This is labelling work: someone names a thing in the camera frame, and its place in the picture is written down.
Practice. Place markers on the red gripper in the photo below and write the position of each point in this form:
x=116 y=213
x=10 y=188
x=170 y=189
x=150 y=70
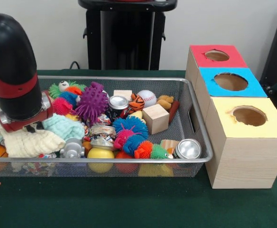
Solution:
x=27 y=122

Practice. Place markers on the cream knitted cloth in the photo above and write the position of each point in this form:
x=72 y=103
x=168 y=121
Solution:
x=32 y=145

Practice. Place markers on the mint green cloth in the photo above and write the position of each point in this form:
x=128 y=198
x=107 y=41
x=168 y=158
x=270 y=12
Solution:
x=65 y=127

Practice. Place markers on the bag of coloured spiky balls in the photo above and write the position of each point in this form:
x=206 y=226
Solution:
x=141 y=148

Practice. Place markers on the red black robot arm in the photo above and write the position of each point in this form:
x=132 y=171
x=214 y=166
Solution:
x=13 y=66

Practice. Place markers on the clear mesh bin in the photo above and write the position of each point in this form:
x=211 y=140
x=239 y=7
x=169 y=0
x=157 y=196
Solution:
x=199 y=148

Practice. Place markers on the wooden box with three holes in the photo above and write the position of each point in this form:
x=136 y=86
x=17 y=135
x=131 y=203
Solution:
x=247 y=152

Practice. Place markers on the purple spiky ball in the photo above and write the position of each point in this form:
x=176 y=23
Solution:
x=91 y=102

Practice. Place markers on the crushed printed can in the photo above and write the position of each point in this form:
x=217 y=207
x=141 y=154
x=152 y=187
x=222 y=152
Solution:
x=102 y=134

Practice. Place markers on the yellow ball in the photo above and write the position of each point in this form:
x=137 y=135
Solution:
x=100 y=154

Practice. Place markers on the red black can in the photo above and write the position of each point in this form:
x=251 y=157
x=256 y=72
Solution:
x=118 y=105

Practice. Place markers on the blue spiky ball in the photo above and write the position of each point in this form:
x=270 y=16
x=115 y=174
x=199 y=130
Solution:
x=131 y=124

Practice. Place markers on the white baseball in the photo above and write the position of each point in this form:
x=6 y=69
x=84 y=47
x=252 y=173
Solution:
x=147 y=98

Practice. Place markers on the plain wooden cube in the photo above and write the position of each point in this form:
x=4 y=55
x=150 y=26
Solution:
x=156 y=118

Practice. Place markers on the red silver soda can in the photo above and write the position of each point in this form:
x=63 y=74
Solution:
x=188 y=148

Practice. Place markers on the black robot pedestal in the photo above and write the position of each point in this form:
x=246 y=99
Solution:
x=126 y=35

